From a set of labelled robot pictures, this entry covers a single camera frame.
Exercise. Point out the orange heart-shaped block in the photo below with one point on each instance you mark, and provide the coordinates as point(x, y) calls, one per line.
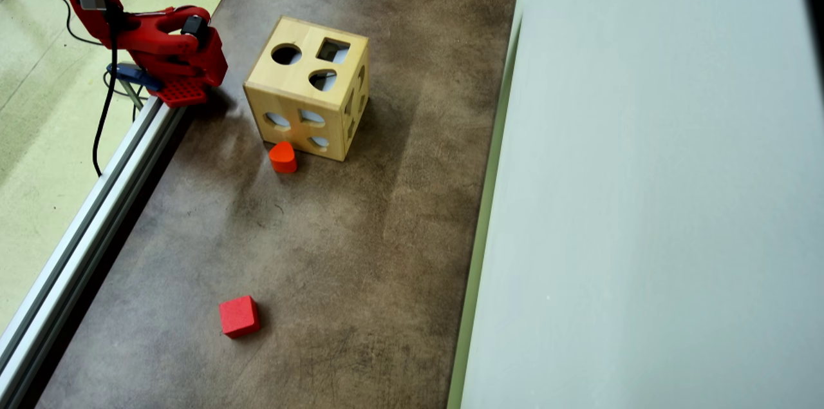
point(283, 158)

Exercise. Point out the red cube block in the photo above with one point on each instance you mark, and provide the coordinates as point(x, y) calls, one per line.
point(239, 317)

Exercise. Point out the aluminium profile rail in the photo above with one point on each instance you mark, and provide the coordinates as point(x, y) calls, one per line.
point(38, 325)

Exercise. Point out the red robot arm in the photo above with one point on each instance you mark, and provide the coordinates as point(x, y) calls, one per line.
point(193, 67)

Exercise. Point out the wooden shape sorter box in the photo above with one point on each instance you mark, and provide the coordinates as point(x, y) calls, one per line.
point(283, 84)

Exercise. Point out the blue table clamp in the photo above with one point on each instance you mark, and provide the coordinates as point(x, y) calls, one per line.
point(132, 74)

